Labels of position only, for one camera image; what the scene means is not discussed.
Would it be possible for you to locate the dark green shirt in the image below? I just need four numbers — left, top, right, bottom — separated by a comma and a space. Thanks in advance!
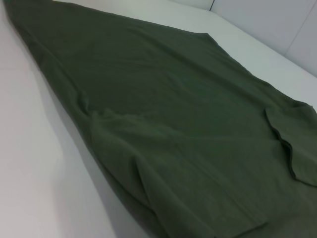
5, 0, 317, 238

